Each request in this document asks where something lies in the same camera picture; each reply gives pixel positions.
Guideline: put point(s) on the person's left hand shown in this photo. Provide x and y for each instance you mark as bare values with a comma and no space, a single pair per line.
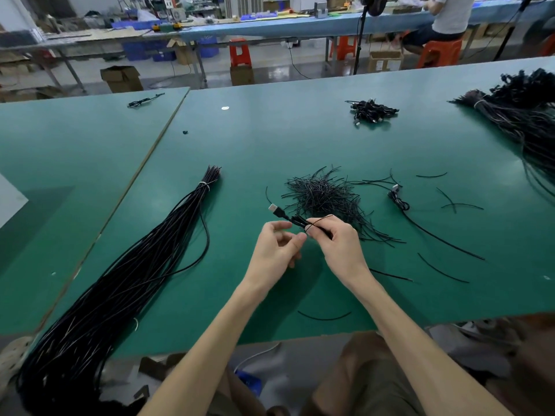
270,260

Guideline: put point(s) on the person's right hand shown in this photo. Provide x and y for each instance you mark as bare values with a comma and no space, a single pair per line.
343,251

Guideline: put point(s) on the blue plastic item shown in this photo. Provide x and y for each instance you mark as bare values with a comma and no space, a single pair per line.
250,382

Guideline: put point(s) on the large white box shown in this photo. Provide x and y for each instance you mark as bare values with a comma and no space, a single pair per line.
10,202

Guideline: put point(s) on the small cardboard box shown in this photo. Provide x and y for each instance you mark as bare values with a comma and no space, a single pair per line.
242,76

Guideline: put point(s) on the person's right forearm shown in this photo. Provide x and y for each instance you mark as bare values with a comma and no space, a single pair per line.
425,355

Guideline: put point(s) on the orange plastic stool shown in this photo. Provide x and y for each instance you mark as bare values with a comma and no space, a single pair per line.
345,47
440,52

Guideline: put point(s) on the open cardboard box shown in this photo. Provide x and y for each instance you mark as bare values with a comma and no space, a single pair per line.
121,78

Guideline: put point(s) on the person's left forearm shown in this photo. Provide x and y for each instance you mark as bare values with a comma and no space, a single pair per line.
204,355

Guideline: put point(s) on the black tripod stand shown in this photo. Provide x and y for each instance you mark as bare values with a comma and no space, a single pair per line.
512,26

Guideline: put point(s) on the person's brown shorts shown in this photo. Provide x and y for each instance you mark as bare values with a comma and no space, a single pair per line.
373,385

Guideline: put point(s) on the black fan on stand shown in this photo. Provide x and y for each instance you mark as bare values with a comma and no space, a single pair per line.
373,2

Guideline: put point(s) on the red plastic stool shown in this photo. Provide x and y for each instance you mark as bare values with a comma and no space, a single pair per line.
240,52

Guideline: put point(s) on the person's right leg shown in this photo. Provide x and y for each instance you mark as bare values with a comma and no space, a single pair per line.
525,368

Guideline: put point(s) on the long blue workbench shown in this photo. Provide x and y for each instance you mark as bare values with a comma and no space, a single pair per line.
295,24

